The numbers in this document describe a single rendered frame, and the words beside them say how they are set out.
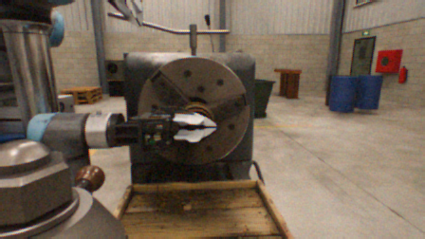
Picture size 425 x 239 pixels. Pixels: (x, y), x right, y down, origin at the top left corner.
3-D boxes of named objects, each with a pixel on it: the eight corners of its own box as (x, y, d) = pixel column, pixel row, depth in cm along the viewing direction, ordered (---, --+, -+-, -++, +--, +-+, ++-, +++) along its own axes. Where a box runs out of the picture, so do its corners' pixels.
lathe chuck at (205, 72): (146, 156, 80) (140, 56, 73) (241, 154, 82) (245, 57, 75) (140, 167, 71) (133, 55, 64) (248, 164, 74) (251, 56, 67)
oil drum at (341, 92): (323, 108, 674) (326, 76, 654) (344, 108, 680) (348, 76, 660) (336, 113, 616) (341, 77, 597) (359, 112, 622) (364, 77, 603)
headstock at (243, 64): (150, 124, 144) (146, 56, 136) (230, 122, 148) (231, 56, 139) (121, 165, 87) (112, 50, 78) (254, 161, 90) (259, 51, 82)
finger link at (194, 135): (217, 147, 50) (172, 148, 49) (215, 138, 56) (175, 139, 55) (217, 132, 49) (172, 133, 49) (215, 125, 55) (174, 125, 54)
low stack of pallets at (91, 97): (77, 99, 844) (75, 86, 834) (103, 99, 856) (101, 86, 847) (60, 105, 723) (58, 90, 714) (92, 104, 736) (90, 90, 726)
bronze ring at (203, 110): (176, 100, 62) (175, 106, 53) (213, 101, 63) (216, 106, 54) (177, 135, 64) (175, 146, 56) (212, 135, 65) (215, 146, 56)
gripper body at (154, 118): (172, 155, 48) (108, 156, 47) (175, 140, 56) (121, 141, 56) (170, 116, 46) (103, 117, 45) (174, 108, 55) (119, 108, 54)
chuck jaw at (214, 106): (202, 101, 71) (242, 89, 71) (207, 117, 72) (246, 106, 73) (204, 107, 61) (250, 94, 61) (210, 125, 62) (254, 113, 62)
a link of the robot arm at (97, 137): (101, 142, 55) (98, 106, 54) (122, 141, 56) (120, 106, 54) (87, 154, 48) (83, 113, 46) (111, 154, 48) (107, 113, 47)
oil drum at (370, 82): (347, 106, 712) (352, 75, 692) (367, 105, 718) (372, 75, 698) (362, 110, 654) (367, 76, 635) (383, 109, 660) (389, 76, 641)
